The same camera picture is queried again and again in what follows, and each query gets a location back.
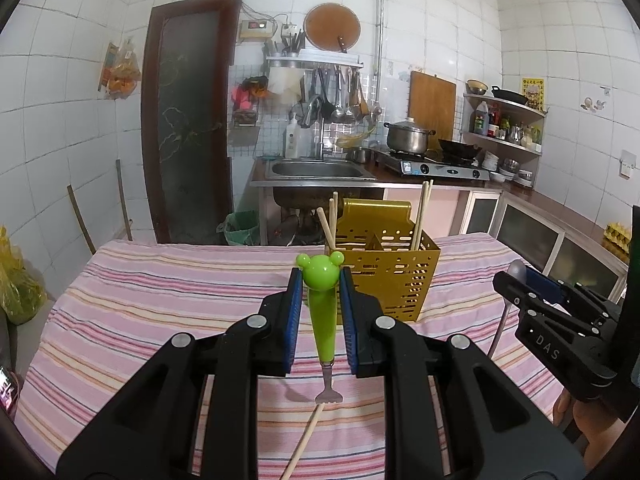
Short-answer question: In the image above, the dark wooden glass door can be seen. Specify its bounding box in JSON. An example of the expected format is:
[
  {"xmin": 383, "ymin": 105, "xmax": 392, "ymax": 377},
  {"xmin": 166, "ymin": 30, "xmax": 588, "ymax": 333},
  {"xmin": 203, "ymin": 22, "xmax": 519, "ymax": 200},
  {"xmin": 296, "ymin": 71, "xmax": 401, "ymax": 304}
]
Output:
[{"xmin": 141, "ymin": 0, "xmax": 244, "ymax": 246}]

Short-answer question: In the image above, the grey metal spoon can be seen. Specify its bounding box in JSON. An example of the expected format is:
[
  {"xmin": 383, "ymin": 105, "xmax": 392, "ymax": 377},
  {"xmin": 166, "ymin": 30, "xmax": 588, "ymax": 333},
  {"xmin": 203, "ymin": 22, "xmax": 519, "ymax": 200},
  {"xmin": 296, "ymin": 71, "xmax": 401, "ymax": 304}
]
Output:
[{"xmin": 491, "ymin": 260, "xmax": 529, "ymax": 361}]

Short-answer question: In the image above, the steel pot with lid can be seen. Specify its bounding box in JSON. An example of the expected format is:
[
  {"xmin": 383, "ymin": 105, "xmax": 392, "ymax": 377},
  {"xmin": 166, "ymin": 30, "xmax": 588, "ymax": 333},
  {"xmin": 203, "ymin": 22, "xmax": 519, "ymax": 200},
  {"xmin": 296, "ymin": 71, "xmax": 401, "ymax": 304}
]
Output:
[{"xmin": 383, "ymin": 117, "xmax": 436, "ymax": 156}]

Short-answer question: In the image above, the beige wall control box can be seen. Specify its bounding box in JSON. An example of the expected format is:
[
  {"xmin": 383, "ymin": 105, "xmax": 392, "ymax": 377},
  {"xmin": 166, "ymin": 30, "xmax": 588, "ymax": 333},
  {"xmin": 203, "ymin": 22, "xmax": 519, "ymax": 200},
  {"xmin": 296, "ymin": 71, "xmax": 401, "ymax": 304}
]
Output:
[{"xmin": 238, "ymin": 18, "xmax": 277, "ymax": 41}]

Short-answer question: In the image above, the steel kitchen sink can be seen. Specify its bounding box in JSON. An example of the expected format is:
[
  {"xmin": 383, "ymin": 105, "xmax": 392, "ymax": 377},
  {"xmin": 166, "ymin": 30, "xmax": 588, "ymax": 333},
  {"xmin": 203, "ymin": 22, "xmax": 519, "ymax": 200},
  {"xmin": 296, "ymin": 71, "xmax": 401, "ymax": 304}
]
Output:
[{"xmin": 250, "ymin": 157, "xmax": 386, "ymax": 188}]

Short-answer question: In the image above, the hanging bag of oranges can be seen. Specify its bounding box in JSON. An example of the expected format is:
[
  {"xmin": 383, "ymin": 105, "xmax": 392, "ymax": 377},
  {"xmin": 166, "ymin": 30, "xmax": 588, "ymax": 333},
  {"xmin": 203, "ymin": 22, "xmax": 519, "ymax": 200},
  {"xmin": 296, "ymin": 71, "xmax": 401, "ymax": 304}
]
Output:
[{"xmin": 98, "ymin": 40, "xmax": 142, "ymax": 101}]

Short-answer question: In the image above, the metal faucet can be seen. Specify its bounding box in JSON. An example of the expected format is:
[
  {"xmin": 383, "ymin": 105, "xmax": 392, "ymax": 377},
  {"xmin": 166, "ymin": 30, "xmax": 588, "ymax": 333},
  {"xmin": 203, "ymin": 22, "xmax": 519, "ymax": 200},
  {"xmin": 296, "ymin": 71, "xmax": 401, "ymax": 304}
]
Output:
[{"xmin": 300, "ymin": 95, "xmax": 327, "ymax": 161}]

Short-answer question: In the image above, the black hanging ladle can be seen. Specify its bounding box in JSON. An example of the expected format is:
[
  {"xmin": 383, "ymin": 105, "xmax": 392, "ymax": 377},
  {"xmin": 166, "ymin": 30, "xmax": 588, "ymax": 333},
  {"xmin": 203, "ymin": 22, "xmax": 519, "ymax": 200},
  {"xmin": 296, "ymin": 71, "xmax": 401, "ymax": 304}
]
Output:
[{"xmin": 317, "ymin": 67, "xmax": 335, "ymax": 119}]

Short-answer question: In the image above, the white wall pipe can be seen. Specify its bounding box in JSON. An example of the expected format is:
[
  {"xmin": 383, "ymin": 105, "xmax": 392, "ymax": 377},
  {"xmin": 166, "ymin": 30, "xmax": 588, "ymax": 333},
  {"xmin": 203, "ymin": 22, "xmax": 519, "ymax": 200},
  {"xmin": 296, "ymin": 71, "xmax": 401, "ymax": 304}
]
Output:
[{"xmin": 377, "ymin": 0, "xmax": 386, "ymax": 77}]

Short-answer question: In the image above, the steel gas stove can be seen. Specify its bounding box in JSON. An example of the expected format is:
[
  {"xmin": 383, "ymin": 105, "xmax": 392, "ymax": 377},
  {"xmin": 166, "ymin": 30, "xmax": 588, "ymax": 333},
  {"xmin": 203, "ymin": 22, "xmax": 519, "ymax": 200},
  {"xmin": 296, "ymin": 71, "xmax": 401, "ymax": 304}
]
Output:
[{"xmin": 375, "ymin": 150, "xmax": 491, "ymax": 182}]

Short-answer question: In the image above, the cup of dark utensils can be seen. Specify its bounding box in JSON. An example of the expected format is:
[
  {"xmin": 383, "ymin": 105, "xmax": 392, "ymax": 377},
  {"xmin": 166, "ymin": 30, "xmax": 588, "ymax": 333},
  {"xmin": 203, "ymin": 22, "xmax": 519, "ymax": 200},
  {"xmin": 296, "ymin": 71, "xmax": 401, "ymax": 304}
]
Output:
[{"xmin": 276, "ymin": 30, "xmax": 307, "ymax": 57}]

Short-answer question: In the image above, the steel wall rack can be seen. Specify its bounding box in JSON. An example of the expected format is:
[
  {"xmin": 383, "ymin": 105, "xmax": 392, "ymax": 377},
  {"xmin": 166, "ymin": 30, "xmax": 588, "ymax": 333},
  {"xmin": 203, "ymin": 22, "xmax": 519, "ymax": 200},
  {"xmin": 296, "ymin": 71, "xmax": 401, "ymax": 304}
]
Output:
[{"xmin": 265, "ymin": 52, "xmax": 364, "ymax": 69}]

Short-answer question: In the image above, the golden perforated utensil holder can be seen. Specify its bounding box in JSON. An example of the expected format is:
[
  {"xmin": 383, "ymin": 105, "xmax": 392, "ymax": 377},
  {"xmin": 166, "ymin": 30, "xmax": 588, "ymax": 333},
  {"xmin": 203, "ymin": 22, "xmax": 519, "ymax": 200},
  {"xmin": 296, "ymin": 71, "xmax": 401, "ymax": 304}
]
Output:
[{"xmin": 327, "ymin": 198, "xmax": 442, "ymax": 323}]

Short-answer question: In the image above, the clear oil bottle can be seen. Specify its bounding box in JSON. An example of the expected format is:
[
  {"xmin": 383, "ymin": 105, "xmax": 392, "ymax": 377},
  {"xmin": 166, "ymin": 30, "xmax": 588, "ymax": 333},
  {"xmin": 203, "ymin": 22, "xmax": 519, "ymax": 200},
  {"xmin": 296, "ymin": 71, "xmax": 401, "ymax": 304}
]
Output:
[{"xmin": 472, "ymin": 101, "xmax": 491, "ymax": 136}]

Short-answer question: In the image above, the pink hanging item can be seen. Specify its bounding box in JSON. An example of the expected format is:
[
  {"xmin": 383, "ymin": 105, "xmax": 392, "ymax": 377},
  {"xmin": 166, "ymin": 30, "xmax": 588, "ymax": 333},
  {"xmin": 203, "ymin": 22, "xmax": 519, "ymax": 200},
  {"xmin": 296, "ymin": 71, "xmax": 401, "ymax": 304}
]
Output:
[{"xmin": 232, "ymin": 85, "xmax": 256, "ymax": 112}]

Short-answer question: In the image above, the pink striped tablecloth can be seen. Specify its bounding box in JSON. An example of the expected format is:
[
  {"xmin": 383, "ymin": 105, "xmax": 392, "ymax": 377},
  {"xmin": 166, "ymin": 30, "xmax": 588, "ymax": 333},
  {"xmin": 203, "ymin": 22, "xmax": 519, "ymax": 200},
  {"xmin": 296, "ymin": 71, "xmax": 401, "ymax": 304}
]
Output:
[{"xmin": 14, "ymin": 232, "xmax": 576, "ymax": 480}]

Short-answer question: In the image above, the egg tray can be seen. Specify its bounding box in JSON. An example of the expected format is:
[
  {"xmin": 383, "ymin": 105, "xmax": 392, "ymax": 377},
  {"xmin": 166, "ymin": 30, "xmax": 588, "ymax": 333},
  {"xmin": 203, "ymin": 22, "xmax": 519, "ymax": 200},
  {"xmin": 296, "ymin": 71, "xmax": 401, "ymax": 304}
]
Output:
[{"xmin": 602, "ymin": 221, "xmax": 632, "ymax": 251}]

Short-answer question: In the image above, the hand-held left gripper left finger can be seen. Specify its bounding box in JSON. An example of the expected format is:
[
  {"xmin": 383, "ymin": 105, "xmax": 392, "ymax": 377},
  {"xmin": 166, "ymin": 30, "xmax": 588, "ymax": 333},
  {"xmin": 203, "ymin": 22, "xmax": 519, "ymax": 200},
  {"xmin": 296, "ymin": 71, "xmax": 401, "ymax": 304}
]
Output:
[{"xmin": 56, "ymin": 267, "xmax": 306, "ymax": 480}]

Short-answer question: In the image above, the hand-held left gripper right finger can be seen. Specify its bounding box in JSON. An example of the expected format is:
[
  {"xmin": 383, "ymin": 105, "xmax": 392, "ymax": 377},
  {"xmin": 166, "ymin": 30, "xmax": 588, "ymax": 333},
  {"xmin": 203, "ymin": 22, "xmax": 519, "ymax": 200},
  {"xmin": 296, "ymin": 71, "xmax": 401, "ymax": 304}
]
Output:
[{"xmin": 340, "ymin": 266, "xmax": 588, "ymax": 480}]

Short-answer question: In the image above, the white soap bottle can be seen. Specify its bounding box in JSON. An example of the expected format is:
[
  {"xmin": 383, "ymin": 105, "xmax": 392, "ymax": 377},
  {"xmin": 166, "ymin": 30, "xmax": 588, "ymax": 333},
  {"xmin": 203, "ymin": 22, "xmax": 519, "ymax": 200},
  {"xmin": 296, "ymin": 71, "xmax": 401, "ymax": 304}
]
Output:
[{"xmin": 284, "ymin": 117, "xmax": 304, "ymax": 158}]

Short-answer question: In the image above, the person's right hand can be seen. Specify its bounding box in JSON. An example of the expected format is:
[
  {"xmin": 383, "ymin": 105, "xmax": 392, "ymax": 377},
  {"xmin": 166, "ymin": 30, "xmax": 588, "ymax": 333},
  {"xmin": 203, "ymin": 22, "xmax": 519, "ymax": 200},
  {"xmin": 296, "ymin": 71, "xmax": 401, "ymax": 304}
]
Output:
[{"xmin": 552, "ymin": 387, "xmax": 626, "ymax": 458}]

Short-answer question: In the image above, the green frog-handled fork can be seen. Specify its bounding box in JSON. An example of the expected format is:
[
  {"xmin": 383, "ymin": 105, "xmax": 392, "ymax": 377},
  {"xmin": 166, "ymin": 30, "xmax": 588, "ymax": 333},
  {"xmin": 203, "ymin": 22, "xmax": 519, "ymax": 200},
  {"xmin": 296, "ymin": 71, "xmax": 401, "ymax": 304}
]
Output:
[{"xmin": 294, "ymin": 252, "xmax": 346, "ymax": 406}]

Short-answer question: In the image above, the rectangular wooden cutting board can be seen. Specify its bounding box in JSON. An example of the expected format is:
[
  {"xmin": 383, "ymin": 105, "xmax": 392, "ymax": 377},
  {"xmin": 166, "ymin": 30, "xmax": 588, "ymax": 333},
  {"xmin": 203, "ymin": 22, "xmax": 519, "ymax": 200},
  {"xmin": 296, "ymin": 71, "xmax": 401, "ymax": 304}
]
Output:
[{"xmin": 407, "ymin": 70, "xmax": 457, "ymax": 142}]

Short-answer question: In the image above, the yellow plastic bag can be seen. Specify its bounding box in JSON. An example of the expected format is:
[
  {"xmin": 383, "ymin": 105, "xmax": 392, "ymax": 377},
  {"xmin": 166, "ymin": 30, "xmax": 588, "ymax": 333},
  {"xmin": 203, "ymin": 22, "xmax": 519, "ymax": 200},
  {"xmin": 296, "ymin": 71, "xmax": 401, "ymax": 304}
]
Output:
[{"xmin": 0, "ymin": 225, "xmax": 48, "ymax": 326}]

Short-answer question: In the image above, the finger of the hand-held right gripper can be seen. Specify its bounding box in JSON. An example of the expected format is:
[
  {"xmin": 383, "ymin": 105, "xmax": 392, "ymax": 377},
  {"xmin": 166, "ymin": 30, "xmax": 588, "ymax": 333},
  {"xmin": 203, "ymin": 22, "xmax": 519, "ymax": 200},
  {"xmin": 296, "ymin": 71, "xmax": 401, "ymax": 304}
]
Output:
[
  {"xmin": 492, "ymin": 270, "xmax": 548, "ymax": 315},
  {"xmin": 524, "ymin": 266, "xmax": 621, "ymax": 322}
]

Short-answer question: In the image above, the black pan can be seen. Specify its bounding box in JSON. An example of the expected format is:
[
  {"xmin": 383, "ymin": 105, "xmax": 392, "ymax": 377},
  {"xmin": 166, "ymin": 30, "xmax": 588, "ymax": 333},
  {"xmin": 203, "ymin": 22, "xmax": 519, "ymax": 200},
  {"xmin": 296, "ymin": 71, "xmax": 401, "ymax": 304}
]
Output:
[{"xmin": 491, "ymin": 85, "xmax": 529, "ymax": 106}]

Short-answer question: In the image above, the white hanging cloth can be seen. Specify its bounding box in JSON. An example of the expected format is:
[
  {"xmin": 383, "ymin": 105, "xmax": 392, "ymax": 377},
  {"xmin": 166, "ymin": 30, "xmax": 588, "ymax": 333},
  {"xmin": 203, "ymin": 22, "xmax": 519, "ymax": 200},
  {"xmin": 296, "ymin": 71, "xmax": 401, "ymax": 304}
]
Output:
[{"xmin": 270, "ymin": 67, "xmax": 304, "ymax": 97}]

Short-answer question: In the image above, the round wooden cutting board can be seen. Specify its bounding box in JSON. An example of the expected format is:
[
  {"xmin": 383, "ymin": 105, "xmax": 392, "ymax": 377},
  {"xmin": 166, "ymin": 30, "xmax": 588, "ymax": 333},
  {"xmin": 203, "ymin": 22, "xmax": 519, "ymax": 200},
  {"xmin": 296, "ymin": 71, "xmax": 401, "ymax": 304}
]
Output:
[{"xmin": 303, "ymin": 3, "xmax": 362, "ymax": 53}]

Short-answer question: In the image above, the yellow wall poster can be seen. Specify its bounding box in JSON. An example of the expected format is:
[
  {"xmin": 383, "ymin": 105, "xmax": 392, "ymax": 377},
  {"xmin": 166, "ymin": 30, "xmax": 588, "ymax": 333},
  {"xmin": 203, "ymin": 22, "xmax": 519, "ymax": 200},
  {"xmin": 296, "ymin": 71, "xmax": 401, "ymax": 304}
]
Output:
[{"xmin": 521, "ymin": 77, "xmax": 546, "ymax": 111}]

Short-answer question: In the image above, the green trash bin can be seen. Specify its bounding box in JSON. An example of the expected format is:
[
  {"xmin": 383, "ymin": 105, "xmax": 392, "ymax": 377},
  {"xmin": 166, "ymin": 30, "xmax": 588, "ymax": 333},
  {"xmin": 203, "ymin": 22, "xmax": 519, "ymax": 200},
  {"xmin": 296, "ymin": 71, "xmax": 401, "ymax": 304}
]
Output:
[{"xmin": 217, "ymin": 210, "xmax": 261, "ymax": 247}]

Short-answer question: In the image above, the metal hanging ladle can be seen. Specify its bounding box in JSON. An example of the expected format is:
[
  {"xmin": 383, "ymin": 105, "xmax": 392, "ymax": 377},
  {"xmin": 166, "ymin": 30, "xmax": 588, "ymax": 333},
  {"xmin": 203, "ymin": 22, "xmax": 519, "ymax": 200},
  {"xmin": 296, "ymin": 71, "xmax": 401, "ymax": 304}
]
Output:
[
  {"xmin": 345, "ymin": 67, "xmax": 359, "ymax": 122},
  {"xmin": 330, "ymin": 67, "xmax": 346, "ymax": 124}
]

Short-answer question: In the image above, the black wok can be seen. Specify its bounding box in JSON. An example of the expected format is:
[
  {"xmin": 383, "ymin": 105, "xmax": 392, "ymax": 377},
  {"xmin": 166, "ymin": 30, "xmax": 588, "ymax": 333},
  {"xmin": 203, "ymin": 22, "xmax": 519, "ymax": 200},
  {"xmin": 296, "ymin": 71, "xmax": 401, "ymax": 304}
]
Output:
[{"xmin": 437, "ymin": 138, "xmax": 483, "ymax": 161}]

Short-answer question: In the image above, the mobile phone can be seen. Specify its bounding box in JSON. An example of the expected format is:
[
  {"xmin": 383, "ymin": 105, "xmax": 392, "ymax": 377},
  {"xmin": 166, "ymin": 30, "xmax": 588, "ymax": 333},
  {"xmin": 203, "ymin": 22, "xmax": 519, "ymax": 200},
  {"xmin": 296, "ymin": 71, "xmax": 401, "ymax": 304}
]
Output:
[{"xmin": 0, "ymin": 366, "xmax": 22, "ymax": 413}]

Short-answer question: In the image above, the wooden hanging spatula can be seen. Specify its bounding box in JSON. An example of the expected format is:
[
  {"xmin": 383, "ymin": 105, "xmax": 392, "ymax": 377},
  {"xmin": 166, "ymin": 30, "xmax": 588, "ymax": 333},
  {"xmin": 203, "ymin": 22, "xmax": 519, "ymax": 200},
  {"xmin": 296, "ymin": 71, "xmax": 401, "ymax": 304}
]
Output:
[{"xmin": 356, "ymin": 70, "xmax": 371, "ymax": 117}]

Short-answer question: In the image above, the wooden stick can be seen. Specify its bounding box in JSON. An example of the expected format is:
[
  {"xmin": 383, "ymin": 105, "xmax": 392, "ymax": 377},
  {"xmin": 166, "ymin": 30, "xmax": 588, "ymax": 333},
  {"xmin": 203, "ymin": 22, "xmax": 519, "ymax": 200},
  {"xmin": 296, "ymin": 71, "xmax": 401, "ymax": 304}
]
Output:
[
  {"xmin": 67, "ymin": 185, "xmax": 97, "ymax": 256},
  {"xmin": 116, "ymin": 159, "xmax": 134, "ymax": 242}
]

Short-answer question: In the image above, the metal corner shelf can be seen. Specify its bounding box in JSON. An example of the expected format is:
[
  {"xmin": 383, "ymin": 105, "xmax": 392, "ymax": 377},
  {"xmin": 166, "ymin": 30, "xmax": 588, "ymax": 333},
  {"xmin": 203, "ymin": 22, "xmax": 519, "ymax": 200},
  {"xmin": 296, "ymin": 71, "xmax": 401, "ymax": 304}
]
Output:
[{"xmin": 461, "ymin": 91, "xmax": 547, "ymax": 188}]

